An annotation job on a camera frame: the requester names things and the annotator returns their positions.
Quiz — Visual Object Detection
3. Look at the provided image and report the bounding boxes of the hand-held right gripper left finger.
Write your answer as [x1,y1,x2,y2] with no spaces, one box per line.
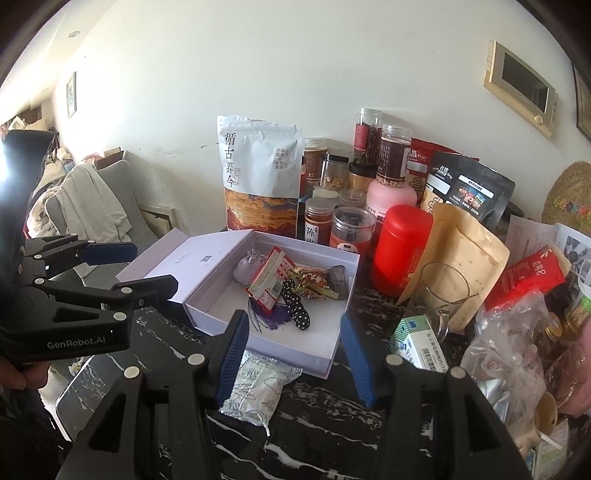
[55,310,250,480]

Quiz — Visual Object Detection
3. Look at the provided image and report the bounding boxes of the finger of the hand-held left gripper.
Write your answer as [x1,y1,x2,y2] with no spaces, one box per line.
[21,234,138,280]
[23,274,178,324]

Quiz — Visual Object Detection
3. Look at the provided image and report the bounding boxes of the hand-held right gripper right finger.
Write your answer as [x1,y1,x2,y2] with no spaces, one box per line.
[341,313,532,480]

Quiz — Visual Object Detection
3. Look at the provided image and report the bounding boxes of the white gift box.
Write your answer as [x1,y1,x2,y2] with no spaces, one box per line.
[115,229,361,380]

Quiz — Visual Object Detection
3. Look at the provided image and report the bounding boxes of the purple tassel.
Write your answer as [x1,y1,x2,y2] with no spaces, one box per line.
[249,295,289,334]

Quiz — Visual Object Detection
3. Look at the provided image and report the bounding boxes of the black polka-dot pouch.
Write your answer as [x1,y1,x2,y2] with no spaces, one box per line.
[281,279,312,332]

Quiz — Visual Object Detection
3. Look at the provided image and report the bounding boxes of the grey foil packet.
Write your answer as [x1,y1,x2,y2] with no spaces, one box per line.
[327,264,352,301]

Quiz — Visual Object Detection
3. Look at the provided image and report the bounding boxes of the red snack packet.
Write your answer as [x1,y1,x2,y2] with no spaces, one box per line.
[246,247,296,310]

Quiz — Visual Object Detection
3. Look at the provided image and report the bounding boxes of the red green snack wrapper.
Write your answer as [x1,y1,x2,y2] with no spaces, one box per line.
[295,265,340,301]

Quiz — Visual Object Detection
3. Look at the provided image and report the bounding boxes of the lavender sachet pouch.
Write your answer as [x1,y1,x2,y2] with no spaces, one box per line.
[233,249,266,284]

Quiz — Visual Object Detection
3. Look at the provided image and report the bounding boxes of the person's left hand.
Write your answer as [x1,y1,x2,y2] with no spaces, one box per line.
[0,360,28,391]

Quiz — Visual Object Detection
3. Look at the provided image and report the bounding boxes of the white printed packet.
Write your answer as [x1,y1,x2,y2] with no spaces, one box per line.
[217,348,303,437]

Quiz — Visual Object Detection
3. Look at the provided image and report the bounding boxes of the white cloth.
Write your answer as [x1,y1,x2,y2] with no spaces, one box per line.
[51,164,132,278]

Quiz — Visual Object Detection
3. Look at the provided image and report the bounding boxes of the white green medicine box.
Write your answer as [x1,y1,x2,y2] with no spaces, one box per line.
[390,316,450,372]

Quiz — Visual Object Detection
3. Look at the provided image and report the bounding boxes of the grey sofa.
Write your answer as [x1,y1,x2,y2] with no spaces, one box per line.
[44,159,160,259]

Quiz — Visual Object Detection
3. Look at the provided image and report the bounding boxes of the glass mug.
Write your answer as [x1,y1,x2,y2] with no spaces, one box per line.
[406,262,472,342]

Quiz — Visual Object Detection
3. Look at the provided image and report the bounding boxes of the red canister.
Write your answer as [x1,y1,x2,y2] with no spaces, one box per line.
[369,204,435,298]

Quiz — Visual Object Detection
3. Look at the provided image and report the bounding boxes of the clear jar orange label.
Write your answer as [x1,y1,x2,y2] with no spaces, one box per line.
[330,206,377,261]

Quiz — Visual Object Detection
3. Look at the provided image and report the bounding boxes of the clear plastic bag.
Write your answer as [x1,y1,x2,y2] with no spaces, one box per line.
[462,291,561,425]

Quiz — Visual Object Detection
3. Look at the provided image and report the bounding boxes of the red label peel jar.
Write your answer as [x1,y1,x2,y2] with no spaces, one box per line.
[304,198,334,243]

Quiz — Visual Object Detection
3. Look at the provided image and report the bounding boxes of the kraft paper pouch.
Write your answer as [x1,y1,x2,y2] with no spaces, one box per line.
[397,203,511,330]

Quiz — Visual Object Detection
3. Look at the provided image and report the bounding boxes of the large white stand-up pouch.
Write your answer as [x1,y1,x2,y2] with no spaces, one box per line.
[217,115,301,238]

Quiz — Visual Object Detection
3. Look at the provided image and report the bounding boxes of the clear lid jar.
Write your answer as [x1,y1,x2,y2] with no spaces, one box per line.
[338,188,368,208]

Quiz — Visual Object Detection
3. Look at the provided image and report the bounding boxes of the pink bottle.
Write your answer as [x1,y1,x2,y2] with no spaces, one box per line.
[365,178,419,236]

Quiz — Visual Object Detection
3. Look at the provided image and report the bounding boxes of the yellow jar black lid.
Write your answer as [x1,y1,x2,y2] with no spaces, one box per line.
[347,162,377,191]

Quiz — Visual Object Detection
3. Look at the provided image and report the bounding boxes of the red berry packet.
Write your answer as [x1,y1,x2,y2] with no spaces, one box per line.
[485,244,571,310]

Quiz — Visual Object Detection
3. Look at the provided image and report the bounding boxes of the black lid herb jar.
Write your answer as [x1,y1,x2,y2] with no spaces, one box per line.
[322,152,350,190]

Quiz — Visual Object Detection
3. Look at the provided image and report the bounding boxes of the brown label bean jar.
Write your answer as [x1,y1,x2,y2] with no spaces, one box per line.
[376,124,413,188]

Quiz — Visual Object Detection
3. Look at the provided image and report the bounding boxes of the small brown bottle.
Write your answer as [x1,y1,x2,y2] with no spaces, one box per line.
[545,311,580,342]

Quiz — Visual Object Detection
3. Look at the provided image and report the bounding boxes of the amber jar brown label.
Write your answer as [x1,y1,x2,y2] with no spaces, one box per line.
[302,137,329,183]

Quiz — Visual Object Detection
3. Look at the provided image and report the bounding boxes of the white paper sheet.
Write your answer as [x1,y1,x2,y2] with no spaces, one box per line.
[505,215,561,266]

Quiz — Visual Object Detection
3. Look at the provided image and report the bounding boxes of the black foil pouch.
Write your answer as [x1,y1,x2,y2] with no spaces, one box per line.
[422,151,516,232]

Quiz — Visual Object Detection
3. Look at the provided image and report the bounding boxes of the red foil pouch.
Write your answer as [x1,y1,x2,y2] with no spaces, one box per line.
[406,137,481,204]

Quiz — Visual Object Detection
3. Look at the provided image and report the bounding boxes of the tall jar dried flowers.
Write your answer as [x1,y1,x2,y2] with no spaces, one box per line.
[353,108,384,167]

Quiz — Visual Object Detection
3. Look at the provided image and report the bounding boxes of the printed leaflet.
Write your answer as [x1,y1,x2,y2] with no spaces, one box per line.
[554,223,591,278]

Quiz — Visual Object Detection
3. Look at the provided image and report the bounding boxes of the straw hat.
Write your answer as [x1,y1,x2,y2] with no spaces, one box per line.
[541,161,591,227]

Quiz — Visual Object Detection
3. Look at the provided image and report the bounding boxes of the leaning picture frame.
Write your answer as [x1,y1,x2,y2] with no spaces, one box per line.
[139,203,178,236]

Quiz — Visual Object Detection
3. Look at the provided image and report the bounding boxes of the wall intercom panel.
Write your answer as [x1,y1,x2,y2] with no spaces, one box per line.
[483,41,558,139]

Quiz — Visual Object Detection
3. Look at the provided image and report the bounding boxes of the dark framed wall picture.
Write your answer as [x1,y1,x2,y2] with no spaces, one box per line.
[571,65,591,137]

